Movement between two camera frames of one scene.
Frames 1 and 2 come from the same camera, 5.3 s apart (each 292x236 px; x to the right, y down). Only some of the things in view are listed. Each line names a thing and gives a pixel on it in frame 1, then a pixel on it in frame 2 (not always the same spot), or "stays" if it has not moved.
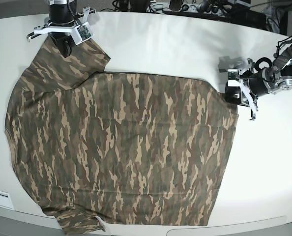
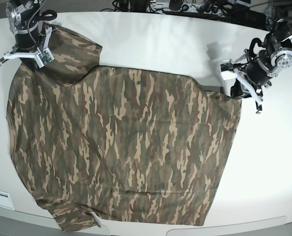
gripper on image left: (80, 29) to (42, 57)
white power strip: (192, 7) stays
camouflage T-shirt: (97, 149) stays
